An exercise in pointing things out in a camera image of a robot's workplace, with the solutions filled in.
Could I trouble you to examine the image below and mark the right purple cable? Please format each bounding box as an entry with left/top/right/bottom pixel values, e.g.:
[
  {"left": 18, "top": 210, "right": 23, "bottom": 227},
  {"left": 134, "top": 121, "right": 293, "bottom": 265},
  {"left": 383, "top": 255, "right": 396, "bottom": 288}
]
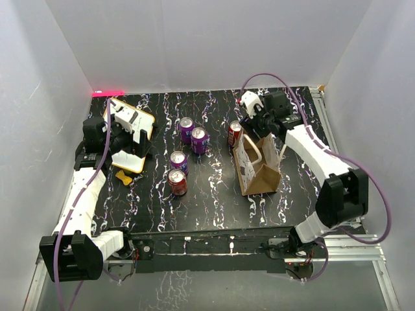
[{"left": 240, "top": 73, "right": 392, "bottom": 282}]

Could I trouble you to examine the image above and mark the yellow framed whiteboard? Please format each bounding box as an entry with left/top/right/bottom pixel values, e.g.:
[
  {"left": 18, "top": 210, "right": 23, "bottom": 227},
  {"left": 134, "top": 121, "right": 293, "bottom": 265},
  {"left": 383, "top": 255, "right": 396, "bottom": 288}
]
[{"left": 103, "top": 98, "right": 155, "bottom": 174}]

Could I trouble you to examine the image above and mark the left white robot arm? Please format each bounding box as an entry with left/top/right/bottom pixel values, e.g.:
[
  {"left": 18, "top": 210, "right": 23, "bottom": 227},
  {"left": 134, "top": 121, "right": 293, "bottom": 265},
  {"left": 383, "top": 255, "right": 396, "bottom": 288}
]
[{"left": 40, "top": 114, "right": 154, "bottom": 282}]

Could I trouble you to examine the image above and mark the black base frame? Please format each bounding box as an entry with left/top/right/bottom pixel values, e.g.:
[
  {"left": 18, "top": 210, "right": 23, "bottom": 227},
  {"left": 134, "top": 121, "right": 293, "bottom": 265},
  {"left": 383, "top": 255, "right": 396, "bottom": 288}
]
[{"left": 97, "top": 223, "right": 328, "bottom": 276}]

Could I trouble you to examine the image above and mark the purple Fanta can middle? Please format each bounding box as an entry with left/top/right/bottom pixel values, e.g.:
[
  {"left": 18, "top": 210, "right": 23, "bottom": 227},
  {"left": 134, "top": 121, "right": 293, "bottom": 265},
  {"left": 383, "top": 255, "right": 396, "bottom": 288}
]
[{"left": 191, "top": 127, "right": 209, "bottom": 155}]

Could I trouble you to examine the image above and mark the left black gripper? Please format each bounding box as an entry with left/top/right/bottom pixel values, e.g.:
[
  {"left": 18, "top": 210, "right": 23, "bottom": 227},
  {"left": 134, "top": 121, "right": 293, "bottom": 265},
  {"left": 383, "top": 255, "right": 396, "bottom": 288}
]
[{"left": 103, "top": 115, "right": 152, "bottom": 158}]

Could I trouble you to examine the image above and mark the red cola can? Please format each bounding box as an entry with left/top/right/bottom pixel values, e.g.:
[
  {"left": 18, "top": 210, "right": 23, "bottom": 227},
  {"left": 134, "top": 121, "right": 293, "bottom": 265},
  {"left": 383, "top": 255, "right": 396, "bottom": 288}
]
[
  {"left": 228, "top": 121, "right": 243, "bottom": 147},
  {"left": 168, "top": 169, "right": 187, "bottom": 196}
]

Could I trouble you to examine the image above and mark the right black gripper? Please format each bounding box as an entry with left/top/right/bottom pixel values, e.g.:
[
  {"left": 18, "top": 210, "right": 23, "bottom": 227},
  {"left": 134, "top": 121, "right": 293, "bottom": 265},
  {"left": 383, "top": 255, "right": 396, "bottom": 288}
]
[{"left": 240, "top": 100, "right": 274, "bottom": 143}]

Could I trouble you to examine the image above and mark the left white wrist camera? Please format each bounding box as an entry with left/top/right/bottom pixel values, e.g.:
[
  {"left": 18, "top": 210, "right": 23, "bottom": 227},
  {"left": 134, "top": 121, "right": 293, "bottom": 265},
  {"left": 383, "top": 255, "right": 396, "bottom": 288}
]
[{"left": 115, "top": 106, "right": 138, "bottom": 133}]

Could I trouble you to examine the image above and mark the red cola can front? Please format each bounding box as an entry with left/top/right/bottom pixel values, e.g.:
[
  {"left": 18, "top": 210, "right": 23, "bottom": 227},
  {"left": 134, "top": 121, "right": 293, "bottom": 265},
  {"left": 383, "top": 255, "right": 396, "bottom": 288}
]
[{"left": 168, "top": 169, "right": 187, "bottom": 196}]

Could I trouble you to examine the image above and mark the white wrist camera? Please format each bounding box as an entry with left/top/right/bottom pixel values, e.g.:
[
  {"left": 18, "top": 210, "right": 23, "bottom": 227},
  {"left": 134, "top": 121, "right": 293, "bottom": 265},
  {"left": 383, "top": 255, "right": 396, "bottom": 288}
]
[
  {"left": 115, "top": 106, "right": 138, "bottom": 133},
  {"left": 239, "top": 91, "right": 264, "bottom": 119}
]

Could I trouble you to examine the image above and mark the purple Fanta can front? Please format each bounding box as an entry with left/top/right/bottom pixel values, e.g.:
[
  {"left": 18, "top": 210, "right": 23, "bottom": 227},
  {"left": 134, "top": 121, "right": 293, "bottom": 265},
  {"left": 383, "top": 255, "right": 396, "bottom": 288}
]
[{"left": 170, "top": 151, "right": 189, "bottom": 176}]

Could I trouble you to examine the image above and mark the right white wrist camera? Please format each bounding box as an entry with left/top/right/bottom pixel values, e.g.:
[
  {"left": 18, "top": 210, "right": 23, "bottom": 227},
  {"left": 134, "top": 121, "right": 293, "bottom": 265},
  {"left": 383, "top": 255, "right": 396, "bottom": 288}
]
[{"left": 239, "top": 91, "right": 264, "bottom": 119}]

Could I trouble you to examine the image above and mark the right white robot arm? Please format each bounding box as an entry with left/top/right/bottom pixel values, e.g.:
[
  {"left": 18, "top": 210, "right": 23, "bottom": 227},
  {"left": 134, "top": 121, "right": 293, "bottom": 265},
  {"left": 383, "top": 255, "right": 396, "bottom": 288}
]
[{"left": 239, "top": 91, "right": 368, "bottom": 257}]

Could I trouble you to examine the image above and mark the purple Fanta can rear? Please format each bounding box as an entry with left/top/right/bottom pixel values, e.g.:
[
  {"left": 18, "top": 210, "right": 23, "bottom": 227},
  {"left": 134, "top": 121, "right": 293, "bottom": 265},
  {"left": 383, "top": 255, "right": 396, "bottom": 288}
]
[{"left": 178, "top": 117, "right": 195, "bottom": 144}]

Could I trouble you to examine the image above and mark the purple fanta can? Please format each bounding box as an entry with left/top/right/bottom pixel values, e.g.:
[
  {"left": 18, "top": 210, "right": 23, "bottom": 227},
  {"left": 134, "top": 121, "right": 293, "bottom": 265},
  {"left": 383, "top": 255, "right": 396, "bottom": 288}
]
[
  {"left": 170, "top": 151, "right": 189, "bottom": 176},
  {"left": 191, "top": 127, "right": 209, "bottom": 155},
  {"left": 178, "top": 117, "right": 195, "bottom": 144}
]

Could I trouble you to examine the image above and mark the pink tape strip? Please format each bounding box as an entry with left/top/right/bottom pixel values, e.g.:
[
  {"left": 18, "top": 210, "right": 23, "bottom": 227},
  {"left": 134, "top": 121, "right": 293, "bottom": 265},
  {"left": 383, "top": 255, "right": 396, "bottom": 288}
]
[{"left": 92, "top": 91, "right": 125, "bottom": 98}]

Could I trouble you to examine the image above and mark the brown canvas tote bag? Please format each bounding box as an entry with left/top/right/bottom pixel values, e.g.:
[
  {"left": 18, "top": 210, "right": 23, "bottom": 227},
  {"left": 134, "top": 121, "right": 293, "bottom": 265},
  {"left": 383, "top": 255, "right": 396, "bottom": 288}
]
[{"left": 233, "top": 133, "right": 281, "bottom": 196}]

